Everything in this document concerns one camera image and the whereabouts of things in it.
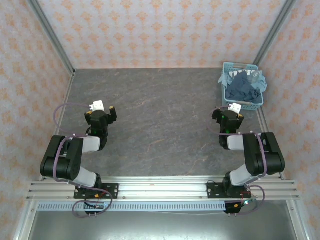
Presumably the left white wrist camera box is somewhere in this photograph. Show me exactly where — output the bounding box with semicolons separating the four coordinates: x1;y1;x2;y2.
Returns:
89;99;106;113

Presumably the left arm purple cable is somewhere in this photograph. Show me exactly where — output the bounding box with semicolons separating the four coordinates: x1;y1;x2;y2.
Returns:
53;102;115;219

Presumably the aluminium frame post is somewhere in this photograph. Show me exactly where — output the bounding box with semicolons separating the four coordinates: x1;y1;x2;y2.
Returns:
26;0;76;77
252;0;299;68

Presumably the grey white printed t-shirt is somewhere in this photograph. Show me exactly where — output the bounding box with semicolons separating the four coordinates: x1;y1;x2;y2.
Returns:
228;69;265;85

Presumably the grey slotted cable duct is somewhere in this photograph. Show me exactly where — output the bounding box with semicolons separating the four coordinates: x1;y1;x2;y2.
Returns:
36;201;227;213

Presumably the grey sheet metal shelf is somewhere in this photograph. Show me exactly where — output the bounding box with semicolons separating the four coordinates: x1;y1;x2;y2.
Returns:
26;210;298;240

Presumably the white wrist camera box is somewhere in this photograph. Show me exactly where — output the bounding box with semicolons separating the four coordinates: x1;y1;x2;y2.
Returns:
228;102;242;114
89;99;106;113

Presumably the left black controller board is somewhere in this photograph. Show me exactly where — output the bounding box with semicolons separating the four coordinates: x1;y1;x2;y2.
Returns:
83;199;108;217

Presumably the aluminium lower frame rail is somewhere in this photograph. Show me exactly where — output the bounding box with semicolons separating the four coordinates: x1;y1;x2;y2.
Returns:
11;199;39;240
285;199;311;240

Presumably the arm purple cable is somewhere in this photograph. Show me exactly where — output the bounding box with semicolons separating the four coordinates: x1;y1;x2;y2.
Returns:
53;102;115;219
206;106;269;216

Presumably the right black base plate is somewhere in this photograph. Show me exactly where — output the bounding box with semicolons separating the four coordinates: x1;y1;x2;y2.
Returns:
206;181;252;200

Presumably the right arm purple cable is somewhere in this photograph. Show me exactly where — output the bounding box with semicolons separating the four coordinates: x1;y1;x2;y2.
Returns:
206;106;269;216

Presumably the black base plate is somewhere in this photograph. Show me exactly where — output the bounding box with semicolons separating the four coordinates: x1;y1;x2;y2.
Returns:
73;182;120;200
206;181;252;200

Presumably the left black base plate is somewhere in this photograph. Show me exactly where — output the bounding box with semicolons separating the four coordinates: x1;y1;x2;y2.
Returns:
73;182;120;200

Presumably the light blue t-shirt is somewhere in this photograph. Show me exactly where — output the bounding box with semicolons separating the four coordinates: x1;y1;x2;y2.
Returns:
217;70;269;95

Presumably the light blue plastic basket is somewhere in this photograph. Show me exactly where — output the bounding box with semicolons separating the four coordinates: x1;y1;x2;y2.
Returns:
222;61;265;112

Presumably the aluminium mounting rail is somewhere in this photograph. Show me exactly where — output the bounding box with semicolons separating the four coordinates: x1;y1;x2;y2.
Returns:
26;175;301;201

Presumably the dark blue t-shirt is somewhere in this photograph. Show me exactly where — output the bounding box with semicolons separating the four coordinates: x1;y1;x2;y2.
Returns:
225;74;264;104

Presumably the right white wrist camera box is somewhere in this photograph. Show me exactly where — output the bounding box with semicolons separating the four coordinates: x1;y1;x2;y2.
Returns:
228;102;242;114

